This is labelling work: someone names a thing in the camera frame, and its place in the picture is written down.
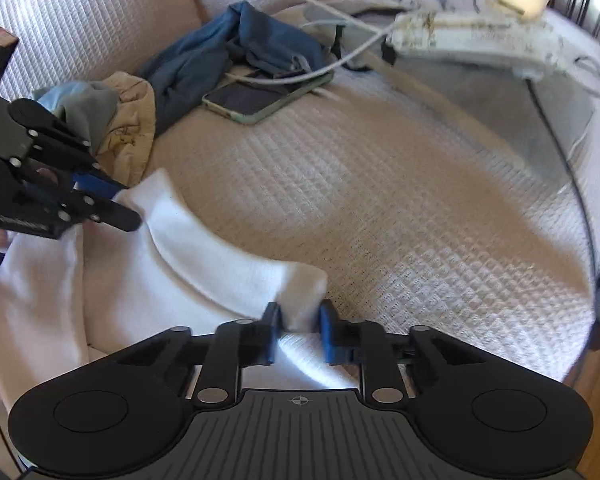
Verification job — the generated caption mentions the light blue sweatpants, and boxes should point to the light blue sweatpants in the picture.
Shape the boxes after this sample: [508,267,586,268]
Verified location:
[32,80,121,156]

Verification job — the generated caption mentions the white charger cable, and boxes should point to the white charger cable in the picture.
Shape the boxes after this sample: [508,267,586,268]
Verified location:
[225,30,396,86]

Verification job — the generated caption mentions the dark blue cloth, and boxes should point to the dark blue cloth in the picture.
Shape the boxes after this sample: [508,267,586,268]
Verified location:
[135,0,333,136]

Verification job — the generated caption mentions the grey cushion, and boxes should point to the grey cushion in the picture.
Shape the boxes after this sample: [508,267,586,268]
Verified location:
[300,5,600,196]

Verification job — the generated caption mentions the beige cloth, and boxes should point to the beige cloth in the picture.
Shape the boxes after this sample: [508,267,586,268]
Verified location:
[95,72,158,188]

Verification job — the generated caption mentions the smartphone with green case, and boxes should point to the smartphone with green case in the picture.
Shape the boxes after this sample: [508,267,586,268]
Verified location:
[201,67,336,126]

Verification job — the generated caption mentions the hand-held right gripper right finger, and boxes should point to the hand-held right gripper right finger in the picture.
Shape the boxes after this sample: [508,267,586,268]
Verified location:
[319,301,496,407]

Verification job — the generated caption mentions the black heater power cable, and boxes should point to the black heater power cable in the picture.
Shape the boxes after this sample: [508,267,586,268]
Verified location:
[525,77,598,281]

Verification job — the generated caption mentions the white power strip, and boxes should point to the white power strip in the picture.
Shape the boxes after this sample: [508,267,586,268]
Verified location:
[385,10,581,81]

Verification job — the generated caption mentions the white t-shirt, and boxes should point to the white t-shirt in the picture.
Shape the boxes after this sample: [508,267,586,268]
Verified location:
[0,167,363,396]

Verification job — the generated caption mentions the black looped cable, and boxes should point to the black looped cable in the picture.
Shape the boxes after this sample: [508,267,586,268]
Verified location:
[575,57,600,98]

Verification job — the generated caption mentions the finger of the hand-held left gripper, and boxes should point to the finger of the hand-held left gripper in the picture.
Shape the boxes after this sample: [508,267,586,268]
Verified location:
[10,99,126,201]
[55,191,142,232]

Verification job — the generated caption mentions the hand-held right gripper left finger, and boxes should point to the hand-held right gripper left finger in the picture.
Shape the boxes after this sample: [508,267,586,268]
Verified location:
[105,302,283,407]

